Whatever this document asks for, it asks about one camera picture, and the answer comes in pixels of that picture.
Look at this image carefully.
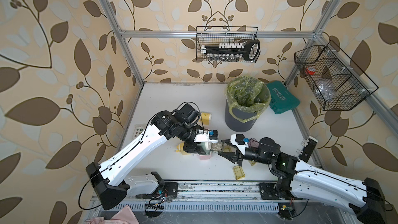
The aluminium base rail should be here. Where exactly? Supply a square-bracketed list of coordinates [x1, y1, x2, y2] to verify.
[114, 177, 277, 205]

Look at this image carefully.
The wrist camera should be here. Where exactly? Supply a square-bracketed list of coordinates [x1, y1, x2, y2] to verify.
[194, 130, 218, 143]
[230, 134, 250, 155]

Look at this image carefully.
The black wire basket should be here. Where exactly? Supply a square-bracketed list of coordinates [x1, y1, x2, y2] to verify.
[294, 40, 379, 111]
[195, 26, 261, 63]

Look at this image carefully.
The black wire basket back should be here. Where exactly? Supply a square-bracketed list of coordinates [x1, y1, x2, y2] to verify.
[195, 26, 261, 63]

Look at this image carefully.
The yellow sharpener front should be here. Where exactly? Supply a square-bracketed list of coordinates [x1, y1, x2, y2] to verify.
[175, 142, 188, 156]

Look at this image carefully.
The grey green shavings tray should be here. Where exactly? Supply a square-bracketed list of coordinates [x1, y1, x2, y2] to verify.
[210, 142, 223, 152]

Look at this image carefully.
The white button remote box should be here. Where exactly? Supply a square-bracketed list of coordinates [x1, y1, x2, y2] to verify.
[132, 123, 146, 140]

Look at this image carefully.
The grey trash bin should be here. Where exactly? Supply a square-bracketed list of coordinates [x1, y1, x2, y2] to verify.
[224, 102, 257, 133]

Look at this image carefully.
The clear plastic bag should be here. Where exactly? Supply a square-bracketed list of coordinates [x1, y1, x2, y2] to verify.
[315, 78, 336, 101]

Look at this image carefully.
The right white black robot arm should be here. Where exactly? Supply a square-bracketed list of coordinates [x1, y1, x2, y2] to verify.
[218, 134, 388, 224]

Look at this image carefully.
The slotted grey cable duct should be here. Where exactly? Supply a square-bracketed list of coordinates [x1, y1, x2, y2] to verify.
[112, 201, 279, 213]

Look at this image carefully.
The green pencil sharpener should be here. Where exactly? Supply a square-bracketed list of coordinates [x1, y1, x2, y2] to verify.
[200, 142, 212, 156]

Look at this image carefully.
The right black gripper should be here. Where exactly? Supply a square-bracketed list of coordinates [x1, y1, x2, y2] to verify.
[219, 137, 272, 167]

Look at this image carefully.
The green plastic tool case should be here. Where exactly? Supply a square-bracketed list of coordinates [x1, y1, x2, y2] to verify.
[266, 81, 300, 115]

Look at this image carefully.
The pink cloth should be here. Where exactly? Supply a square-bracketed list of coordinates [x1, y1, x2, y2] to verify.
[84, 206, 139, 224]

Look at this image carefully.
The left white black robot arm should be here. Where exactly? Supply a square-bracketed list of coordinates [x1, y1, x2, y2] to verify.
[86, 102, 218, 210]

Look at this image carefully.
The yellow transparent shavings tray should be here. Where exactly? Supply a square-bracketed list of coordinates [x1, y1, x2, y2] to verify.
[223, 145, 234, 152]

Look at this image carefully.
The green plastic bin liner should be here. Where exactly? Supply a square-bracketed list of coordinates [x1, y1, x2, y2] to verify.
[226, 76, 271, 122]

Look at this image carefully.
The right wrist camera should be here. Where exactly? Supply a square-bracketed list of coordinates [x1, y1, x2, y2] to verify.
[230, 134, 250, 155]

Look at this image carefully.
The socket set holder black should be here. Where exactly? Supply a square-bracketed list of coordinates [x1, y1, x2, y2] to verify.
[199, 40, 261, 62]

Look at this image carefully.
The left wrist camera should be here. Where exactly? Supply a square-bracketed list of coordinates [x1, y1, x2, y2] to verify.
[194, 130, 218, 143]

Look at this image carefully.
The black wire basket right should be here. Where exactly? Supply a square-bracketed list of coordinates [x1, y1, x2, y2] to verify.
[294, 40, 379, 111]

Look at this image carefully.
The yellow sharpener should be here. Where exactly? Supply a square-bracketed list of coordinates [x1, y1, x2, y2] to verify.
[175, 142, 188, 156]
[201, 113, 212, 125]

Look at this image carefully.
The pink sharpener front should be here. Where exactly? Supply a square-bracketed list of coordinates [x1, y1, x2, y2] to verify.
[199, 154, 212, 161]

